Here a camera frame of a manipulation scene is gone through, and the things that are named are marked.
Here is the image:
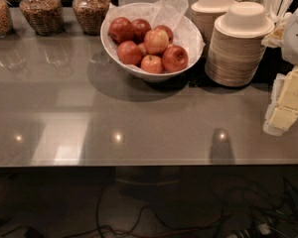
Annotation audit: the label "red apple front right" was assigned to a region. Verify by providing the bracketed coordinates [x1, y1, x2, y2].
[162, 45, 189, 72]

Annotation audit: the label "white ceramic bowl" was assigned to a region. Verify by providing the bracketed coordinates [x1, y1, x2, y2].
[99, 1, 205, 83]

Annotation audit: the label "small apple front middle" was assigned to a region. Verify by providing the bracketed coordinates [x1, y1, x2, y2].
[140, 55, 164, 74]

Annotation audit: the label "middle glass cereal jar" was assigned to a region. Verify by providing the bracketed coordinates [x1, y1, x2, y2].
[19, 0, 64, 36]

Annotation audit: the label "black rubber mat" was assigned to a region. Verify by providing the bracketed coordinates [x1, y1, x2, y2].
[186, 48, 293, 87]

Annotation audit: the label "red apple back middle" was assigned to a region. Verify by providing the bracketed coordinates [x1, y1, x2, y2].
[132, 19, 151, 44]

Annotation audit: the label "red apple front left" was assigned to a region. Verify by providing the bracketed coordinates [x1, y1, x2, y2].
[117, 41, 143, 65]

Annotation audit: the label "floor cables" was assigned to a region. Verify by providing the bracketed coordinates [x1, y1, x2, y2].
[0, 174, 298, 238]

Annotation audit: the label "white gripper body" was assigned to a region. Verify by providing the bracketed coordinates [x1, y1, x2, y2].
[281, 8, 298, 65]

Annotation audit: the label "stack paper bowls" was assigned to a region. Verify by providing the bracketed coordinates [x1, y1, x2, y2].
[191, 0, 234, 58]
[205, 2, 274, 87]

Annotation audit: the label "red apple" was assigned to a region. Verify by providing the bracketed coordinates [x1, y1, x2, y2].
[132, 19, 151, 44]
[108, 17, 134, 44]
[154, 25, 174, 45]
[162, 45, 189, 72]
[117, 41, 143, 65]

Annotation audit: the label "white power adapter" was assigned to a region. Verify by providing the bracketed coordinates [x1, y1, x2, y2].
[258, 223, 271, 236]

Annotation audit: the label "small hidden middle apple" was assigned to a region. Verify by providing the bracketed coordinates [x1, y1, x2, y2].
[138, 43, 147, 57]

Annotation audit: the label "rear stack paper bowls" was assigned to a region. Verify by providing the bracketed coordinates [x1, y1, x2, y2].
[191, 0, 234, 58]

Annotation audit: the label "yellow-red apple centre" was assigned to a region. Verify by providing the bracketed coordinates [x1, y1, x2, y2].
[144, 30, 169, 55]

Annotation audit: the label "red apple back right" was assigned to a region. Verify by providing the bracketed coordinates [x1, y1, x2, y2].
[154, 25, 174, 45]

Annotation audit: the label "front stack paper bowls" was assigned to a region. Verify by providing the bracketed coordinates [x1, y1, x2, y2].
[205, 2, 274, 87]

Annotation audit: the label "white paper bowl liner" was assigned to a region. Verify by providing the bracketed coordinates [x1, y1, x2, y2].
[100, 0, 205, 82]

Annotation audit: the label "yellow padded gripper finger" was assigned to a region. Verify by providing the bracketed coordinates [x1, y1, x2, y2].
[268, 66, 298, 131]

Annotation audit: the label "red apple back left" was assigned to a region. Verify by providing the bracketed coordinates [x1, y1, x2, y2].
[108, 17, 134, 44]

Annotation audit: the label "right glass cereal jar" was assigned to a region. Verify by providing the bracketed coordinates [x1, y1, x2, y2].
[72, 0, 111, 36]

